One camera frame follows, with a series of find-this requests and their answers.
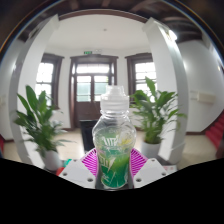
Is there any clear bottle with green drink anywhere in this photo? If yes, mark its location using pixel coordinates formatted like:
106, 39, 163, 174
92, 84, 138, 191

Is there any black chair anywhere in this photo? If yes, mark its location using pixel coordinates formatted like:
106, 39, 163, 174
79, 119, 99, 153

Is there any brown framed window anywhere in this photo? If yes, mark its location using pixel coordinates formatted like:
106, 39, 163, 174
125, 52, 158, 98
34, 53, 65, 109

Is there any white wall-mounted unit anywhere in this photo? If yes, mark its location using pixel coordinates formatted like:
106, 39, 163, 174
189, 90, 218, 105

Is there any potted plant in white pot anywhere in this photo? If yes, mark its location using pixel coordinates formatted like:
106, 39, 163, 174
13, 84, 73, 173
129, 76, 188, 160

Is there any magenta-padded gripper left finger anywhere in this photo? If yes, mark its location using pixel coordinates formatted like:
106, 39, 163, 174
58, 148, 98, 188

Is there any brown glazed double door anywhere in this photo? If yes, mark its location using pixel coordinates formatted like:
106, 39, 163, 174
69, 54, 119, 129

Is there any red carpeted staircase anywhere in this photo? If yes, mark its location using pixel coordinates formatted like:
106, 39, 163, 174
204, 111, 224, 151

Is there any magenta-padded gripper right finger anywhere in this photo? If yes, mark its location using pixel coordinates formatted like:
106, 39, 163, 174
128, 148, 168, 190

